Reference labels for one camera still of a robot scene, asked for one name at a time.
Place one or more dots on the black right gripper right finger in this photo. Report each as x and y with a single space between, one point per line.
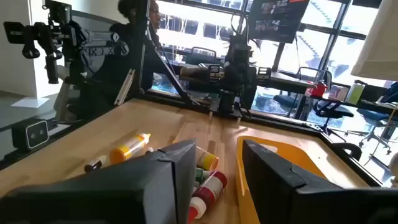
295 202

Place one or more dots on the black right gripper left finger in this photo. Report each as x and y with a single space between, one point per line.
124 193

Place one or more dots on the small black food coloring bottle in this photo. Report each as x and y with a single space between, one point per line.
93 164

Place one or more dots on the large green food coloring bottle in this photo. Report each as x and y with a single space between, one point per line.
200 175

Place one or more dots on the large orange-red food coloring bottle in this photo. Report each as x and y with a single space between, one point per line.
211 186

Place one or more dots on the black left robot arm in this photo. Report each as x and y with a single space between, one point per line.
239 53

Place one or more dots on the office chair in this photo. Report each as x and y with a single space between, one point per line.
202 57
332 112
373 116

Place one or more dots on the black office desk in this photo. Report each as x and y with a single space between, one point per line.
289 81

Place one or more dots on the yellow plastic bin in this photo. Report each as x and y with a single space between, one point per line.
240 183

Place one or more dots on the black hanging monitor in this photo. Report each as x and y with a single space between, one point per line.
276 21

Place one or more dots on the black clamp hook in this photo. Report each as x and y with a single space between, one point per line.
349 147

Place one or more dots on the red container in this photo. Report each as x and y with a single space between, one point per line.
317 89

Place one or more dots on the white wooden slats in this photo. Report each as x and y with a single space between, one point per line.
124 88

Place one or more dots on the white and green bottle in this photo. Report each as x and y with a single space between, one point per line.
355 93

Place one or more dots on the person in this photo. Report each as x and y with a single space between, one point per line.
118 62

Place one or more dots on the white shade table lamp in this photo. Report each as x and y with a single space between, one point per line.
379 46

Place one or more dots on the black table-level camera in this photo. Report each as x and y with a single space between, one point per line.
31 135

